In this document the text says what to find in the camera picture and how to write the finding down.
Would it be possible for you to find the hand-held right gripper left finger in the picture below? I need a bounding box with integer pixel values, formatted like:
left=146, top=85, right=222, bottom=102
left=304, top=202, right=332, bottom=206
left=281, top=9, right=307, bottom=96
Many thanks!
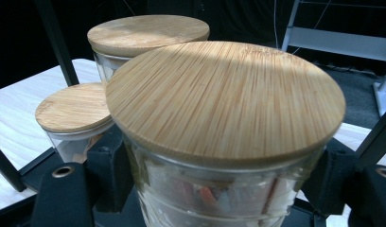
left=86, top=125, right=135, bottom=214

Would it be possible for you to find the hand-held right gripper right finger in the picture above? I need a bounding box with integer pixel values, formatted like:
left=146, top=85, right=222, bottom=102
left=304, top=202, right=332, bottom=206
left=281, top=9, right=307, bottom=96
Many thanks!
left=300, top=137, right=361, bottom=218

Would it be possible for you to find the short glass jar wooden lid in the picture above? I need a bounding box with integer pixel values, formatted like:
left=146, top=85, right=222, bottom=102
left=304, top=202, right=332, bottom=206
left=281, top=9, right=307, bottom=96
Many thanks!
left=34, top=82, right=114, bottom=164

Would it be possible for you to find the tall glass jar wooden lid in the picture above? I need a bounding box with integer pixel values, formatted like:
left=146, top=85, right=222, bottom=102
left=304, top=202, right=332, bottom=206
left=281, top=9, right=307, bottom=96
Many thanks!
left=105, top=41, right=346, bottom=227

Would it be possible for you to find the black metal rack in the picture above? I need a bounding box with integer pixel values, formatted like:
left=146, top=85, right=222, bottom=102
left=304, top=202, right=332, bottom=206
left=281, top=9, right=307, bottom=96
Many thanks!
left=0, top=0, right=386, bottom=227

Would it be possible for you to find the medium glass jar wooden lid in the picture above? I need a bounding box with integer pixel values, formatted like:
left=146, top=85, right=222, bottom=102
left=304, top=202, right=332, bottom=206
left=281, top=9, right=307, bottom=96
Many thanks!
left=86, top=14, right=211, bottom=86

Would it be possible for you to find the grey metal stand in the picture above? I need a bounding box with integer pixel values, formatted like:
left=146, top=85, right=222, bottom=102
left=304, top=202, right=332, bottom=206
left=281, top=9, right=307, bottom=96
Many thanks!
left=280, top=0, right=386, bottom=117

